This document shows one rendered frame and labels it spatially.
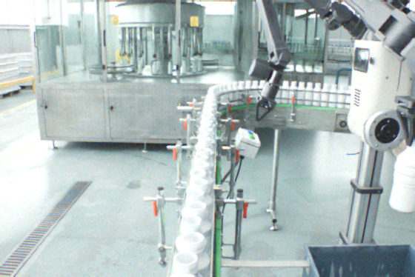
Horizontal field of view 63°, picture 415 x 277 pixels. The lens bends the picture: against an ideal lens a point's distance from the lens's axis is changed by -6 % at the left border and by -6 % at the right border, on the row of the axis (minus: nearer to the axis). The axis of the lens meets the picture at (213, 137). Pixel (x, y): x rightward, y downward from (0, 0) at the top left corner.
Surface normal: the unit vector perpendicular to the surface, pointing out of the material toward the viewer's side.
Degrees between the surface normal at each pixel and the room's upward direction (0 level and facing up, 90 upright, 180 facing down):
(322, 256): 90
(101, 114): 90
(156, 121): 90
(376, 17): 86
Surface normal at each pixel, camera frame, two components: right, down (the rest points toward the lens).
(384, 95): -0.02, 0.45
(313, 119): -0.32, 0.25
